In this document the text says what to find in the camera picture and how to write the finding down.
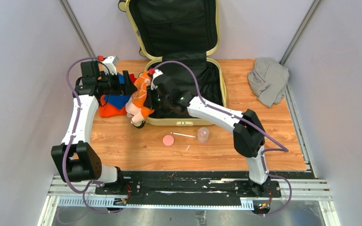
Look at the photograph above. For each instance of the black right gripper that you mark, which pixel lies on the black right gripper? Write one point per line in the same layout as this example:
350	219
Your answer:
153	91

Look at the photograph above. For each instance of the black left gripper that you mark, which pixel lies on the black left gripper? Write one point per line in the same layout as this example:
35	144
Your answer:
127	88

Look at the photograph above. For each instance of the blue garment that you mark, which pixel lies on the blue garment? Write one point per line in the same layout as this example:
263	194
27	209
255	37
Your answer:
120	76

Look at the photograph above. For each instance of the orange white patterned garment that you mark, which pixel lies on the orange white patterned garment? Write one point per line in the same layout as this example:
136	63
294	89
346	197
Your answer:
135	109

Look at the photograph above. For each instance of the clear plastic cup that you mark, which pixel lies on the clear plastic cup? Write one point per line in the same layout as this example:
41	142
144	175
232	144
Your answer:
203	135

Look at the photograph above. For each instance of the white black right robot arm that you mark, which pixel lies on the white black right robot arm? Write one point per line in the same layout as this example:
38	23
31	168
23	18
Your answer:
246	128

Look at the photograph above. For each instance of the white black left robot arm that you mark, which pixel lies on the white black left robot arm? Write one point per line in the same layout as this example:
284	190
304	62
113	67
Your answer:
89	79

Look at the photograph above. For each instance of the pink round lid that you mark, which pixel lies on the pink round lid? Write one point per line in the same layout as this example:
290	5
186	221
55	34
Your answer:
168	140

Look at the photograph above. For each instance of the white thin stick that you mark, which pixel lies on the white thin stick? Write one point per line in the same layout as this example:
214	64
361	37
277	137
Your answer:
184	135

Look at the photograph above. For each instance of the cream open suitcase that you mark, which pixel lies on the cream open suitcase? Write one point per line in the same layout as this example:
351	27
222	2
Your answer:
179	36

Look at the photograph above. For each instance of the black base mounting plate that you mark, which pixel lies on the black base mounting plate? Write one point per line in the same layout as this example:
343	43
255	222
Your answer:
190	188

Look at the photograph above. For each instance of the grey crumpled cloth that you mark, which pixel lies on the grey crumpled cloth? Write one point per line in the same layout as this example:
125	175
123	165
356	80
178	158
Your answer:
268	80

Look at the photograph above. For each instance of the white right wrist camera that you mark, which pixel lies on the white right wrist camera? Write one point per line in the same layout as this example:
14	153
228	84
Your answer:
154	74

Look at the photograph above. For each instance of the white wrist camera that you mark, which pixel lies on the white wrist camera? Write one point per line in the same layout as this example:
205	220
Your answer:
154	74
110	63

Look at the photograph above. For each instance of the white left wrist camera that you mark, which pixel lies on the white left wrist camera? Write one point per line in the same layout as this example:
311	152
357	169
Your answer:
110	63

